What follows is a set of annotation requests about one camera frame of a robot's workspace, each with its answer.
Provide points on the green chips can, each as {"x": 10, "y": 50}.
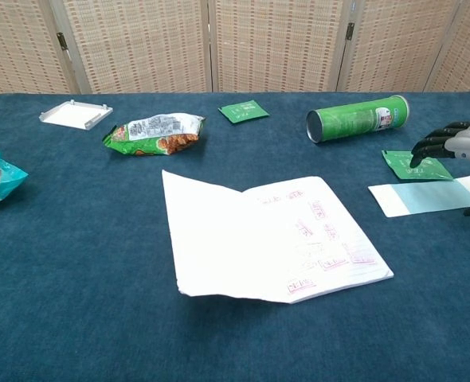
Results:
{"x": 350, "y": 119}

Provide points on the teal snack bag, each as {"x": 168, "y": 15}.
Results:
{"x": 0, "y": 183}

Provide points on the woven folding screen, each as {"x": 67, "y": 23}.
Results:
{"x": 139, "y": 47}

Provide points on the green snack bag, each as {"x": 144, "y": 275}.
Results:
{"x": 151, "y": 135}

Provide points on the dark blue tablecloth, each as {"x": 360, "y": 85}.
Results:
{"x": 99, "y": 278}

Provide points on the yellow cover notebook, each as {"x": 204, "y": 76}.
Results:
{"x": 227, "y": 238}

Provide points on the light blue paper card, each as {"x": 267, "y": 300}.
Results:
{"x": 426, "y": 197}

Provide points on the white plastic tray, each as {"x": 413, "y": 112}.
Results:
{"x": 73, "y": 114}

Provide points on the green tea sachet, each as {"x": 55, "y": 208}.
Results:
{"x": 243, "y": 111}
{"x": 430, "y": 173}

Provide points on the dark screen hinge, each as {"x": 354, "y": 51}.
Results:
{"x": 62, "y": 41}
{"x": 349, "y": 31}

